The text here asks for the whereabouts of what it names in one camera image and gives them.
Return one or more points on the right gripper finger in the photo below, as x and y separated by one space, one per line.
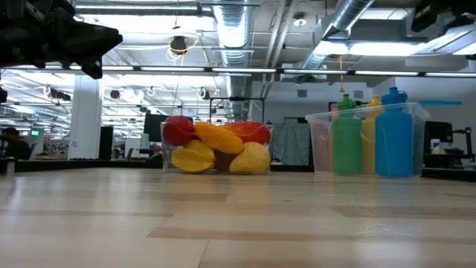
425 16

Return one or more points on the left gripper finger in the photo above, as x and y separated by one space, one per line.
94 42

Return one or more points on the blue squeeze bottle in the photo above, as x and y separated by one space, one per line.
394 141

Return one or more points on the yellow squeeze bottle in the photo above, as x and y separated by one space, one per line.
369 141

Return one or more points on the green squeeze bottle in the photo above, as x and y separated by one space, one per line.
346 141

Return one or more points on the red yellow mango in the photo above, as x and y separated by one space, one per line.
256 134

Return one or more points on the black ceiling device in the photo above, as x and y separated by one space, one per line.
178 44

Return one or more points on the black computer monitor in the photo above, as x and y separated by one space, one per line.
154 126
106 143
439 131

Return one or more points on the person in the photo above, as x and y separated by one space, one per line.
16 147

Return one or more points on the clear tall plastic bin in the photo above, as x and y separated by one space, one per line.
422 141

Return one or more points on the small white bottle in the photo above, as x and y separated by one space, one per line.
435 147

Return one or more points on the clear shallow plastic bin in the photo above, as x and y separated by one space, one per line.
166 156

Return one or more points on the grey fabric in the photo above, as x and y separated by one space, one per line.
292 145

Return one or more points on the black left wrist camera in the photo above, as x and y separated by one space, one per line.
44 9

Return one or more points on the silver ventilation duct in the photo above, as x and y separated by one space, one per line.
349 11
233 26

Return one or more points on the black aluminium table frame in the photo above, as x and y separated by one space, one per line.
74 164

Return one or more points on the black rectangular stand frame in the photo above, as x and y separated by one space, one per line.
238 98

